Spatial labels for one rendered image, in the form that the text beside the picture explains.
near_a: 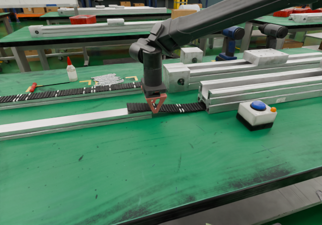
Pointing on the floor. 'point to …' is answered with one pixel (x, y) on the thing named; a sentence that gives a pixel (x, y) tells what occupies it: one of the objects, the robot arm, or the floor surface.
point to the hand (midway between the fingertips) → (153, 107)
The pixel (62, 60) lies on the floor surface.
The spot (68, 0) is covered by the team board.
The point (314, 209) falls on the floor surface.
